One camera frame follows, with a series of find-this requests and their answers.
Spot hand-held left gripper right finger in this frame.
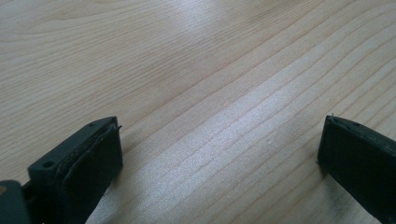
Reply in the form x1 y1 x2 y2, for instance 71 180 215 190
317 115 396 224

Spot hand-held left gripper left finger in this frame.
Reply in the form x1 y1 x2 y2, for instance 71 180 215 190
27 116 123 224

